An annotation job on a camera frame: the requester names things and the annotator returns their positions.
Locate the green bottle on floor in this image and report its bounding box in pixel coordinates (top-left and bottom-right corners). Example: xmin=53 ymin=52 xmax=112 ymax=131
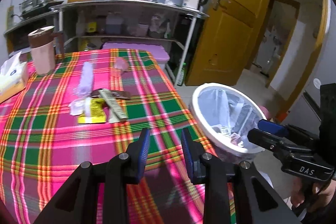
xmin=177 ymin=63 xmax=186 ymax=86

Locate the white trash bin with liner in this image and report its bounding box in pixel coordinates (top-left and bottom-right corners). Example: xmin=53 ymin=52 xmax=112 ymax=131
xmin=189 ymin=83 xmax=266 ymax=164

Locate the green barcode snack wrapper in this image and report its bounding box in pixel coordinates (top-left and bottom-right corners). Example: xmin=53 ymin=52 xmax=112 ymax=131
xmin=98 ymin=89 xmax=128 ymax=124

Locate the power strip on wall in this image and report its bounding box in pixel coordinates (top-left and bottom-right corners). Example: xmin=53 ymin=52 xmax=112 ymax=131
xmin=6 ymin=6 xmax=14 ymax=29

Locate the pink lidded storage box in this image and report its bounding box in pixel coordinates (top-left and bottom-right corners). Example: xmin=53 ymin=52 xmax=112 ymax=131
xmin=102 ymin=41 xmax=171 ymax=71

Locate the blue jug on shelf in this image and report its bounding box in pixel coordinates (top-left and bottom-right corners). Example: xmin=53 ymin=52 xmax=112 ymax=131
xmin=105 ymin=12 xmax=123 ymax=35

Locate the tissue pack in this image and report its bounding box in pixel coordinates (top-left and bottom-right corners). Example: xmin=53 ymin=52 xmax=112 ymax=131
xmin=0 ymin=51 xmax=29 ymax=103

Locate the dark brown flat wrapper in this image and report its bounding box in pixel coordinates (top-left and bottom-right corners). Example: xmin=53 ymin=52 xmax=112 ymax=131
xmin=90 ymin=88 xmax=131 ymax=100

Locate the person's right hand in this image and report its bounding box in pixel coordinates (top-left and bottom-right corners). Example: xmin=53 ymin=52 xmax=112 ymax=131
xmin=290 ymin=177 xmax=335 ymax=212

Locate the yellow snack wrapper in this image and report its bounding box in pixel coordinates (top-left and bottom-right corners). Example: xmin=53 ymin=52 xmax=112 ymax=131
xmin=77 ymin=97 xmax=106 ymax=124

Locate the steel pot with lid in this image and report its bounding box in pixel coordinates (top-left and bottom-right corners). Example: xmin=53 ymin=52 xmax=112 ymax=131
xmin=19 ymin=0 xmax=54 ymax=13

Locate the black induction cooker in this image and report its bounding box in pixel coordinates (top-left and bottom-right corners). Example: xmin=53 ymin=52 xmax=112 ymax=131
xmin=21 ymin=1 xmax=63 ymax=20

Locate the pink clear plastic cup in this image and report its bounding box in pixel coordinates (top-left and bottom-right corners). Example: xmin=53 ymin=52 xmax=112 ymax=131
xmin=112 ymin=57 xmax=129 ymax=77

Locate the pink brown lidded pitcher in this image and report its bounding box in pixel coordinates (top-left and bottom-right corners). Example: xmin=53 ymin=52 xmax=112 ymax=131
xmin=28 ymin=26 xmax=64 ymax=75

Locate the pink plastic stool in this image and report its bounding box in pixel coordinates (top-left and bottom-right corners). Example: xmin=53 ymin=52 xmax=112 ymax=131
xmin=259 ymin=106 xmax=272 ymax=121

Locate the yellow wooden door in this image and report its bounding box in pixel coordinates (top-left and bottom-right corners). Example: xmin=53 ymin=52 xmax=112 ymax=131
xmin=185 ymin=0 xmax=269 ymax=86

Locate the plaid pink green tablecloth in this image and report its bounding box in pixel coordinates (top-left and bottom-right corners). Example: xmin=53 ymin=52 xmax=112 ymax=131
xmin=1 ymin=50 xmax=214 ymax=223

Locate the white metal kitchen shelf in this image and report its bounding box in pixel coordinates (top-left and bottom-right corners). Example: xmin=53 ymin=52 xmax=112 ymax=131
xmin=51 ymin=0 xmax=208 ymax=86

